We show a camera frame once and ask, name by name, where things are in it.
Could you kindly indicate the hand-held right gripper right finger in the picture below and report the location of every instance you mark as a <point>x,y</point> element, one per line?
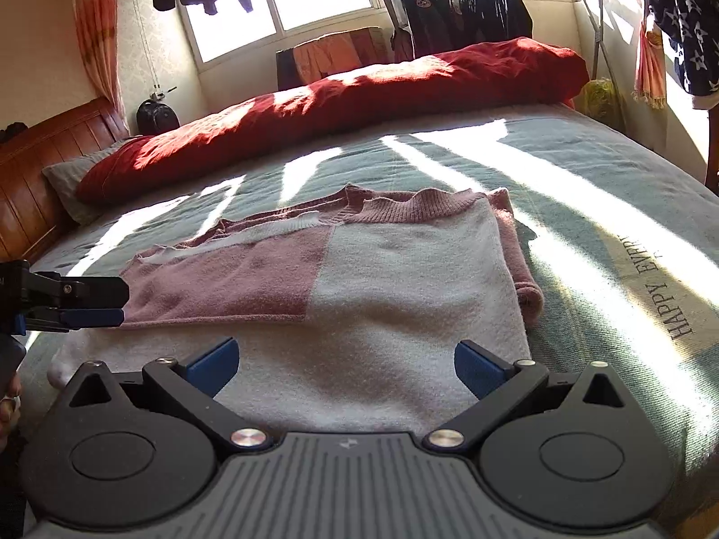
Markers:
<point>480,368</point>

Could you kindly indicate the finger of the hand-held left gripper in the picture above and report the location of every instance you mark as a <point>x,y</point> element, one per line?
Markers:
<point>95,318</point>
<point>95,292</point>

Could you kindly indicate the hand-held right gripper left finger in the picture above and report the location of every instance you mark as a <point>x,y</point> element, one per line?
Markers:
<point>216,365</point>

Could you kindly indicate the pink and white knit sweater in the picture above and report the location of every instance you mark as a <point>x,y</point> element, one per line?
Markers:
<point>365,292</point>

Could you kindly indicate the metal clothes rack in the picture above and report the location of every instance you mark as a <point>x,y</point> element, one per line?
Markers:
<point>604,25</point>

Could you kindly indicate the person's left hand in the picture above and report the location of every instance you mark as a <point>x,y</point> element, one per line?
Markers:
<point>8,410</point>

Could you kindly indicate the grey pillow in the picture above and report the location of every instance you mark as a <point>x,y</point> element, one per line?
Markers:
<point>73,179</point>

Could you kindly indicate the wooden headboard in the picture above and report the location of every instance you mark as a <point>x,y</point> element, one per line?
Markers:
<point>33,179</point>

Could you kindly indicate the black backpack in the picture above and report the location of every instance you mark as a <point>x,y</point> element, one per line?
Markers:
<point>157,118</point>

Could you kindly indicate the green plaid blanket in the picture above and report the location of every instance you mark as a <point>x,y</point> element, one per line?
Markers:
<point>590,208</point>

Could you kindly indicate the orange patterned curtain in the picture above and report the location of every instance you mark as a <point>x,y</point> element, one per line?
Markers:
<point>651,67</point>
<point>95,22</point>

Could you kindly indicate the red duvet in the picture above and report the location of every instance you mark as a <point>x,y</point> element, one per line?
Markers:
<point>337,95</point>

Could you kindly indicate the yellow plastic bag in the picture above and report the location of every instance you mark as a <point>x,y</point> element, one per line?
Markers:
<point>601,95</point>

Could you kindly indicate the brown wooden furniture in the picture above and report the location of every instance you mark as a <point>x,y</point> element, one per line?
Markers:
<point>713,151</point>

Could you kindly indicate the black jacket with badge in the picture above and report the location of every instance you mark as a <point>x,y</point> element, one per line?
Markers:
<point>427,17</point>

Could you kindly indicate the black hanging jacket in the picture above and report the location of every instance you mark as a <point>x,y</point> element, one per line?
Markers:
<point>500,11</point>

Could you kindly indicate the navy star-printed cloth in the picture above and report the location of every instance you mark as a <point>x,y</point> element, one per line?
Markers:
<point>691,28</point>

